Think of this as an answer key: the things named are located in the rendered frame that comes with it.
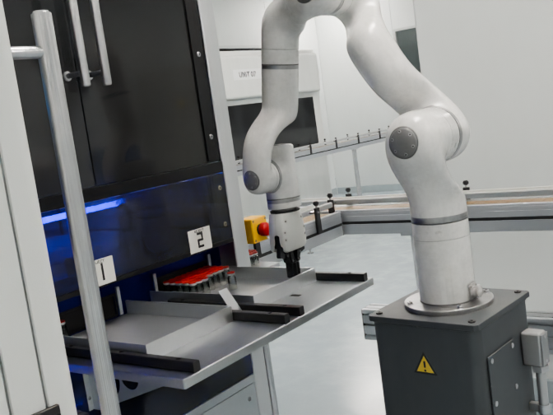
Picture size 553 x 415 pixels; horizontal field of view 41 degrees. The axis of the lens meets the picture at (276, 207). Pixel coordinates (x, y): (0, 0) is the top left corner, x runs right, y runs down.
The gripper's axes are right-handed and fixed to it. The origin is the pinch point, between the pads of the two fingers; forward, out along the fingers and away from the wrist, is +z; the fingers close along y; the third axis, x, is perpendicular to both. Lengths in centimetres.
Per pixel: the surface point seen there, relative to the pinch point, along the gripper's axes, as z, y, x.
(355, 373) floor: 92, -150, -81
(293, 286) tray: 3.3, 4.3, 2.4
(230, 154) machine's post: -29.9, -10.2, -23.6
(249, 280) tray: 4.3, -4.0, -18.0
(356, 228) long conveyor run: 6, -82, -30
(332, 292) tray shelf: 4.5, 3.7, 13.3
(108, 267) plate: -10.1, 38.5, -23.4
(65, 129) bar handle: -41, 87, 32
